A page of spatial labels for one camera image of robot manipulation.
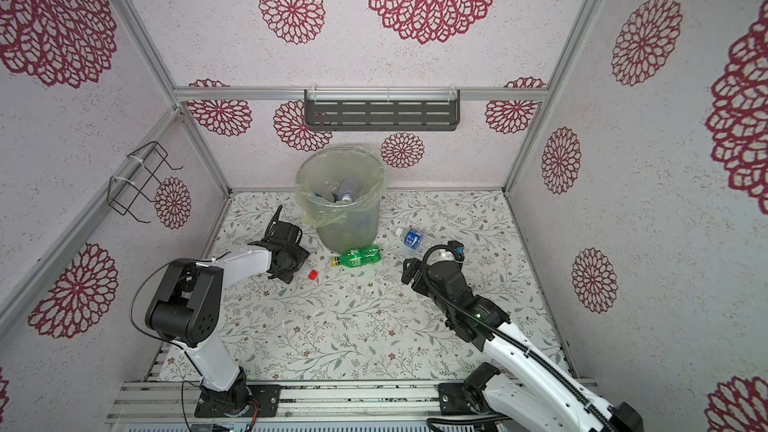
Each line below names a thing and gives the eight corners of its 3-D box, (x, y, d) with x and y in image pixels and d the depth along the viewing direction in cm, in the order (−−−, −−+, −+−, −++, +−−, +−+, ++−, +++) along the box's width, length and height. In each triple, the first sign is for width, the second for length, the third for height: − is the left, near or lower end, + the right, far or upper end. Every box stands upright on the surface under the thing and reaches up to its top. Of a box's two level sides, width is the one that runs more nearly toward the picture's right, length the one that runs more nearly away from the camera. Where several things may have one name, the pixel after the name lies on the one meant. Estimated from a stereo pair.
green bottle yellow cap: (335, 277, 98) (333, 268, 94) (332, 266, 101) (330, 257, 96) (382, 261, 102) (382, 252, 97) (377, 251, 105) (377, 242, 100)
